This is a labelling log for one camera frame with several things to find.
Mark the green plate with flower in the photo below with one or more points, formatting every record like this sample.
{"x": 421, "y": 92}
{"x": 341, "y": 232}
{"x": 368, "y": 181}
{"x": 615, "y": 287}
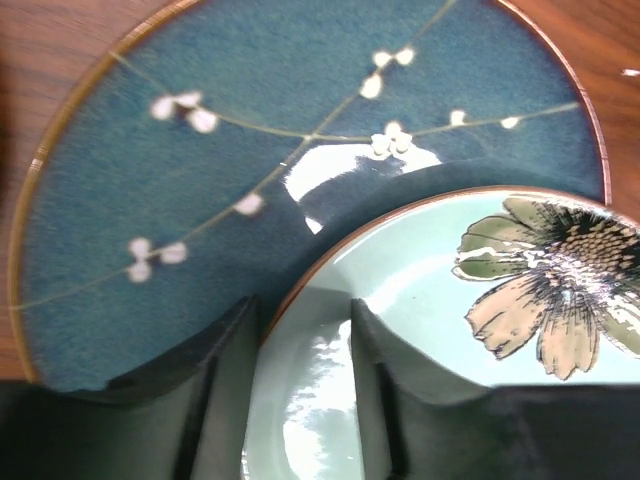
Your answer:
{"x": 496, "y": 285}

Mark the dark plate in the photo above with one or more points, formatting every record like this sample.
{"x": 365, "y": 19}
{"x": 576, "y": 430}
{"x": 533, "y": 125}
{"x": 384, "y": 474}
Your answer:
{"x": 223, "y": 148}

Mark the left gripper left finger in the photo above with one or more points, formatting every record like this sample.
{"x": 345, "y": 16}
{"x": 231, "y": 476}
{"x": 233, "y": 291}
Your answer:
{"x": 181, "y": 415}

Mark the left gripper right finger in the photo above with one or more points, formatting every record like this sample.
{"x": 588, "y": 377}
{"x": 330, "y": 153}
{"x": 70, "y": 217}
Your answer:
{"x": 419, "y": 420}

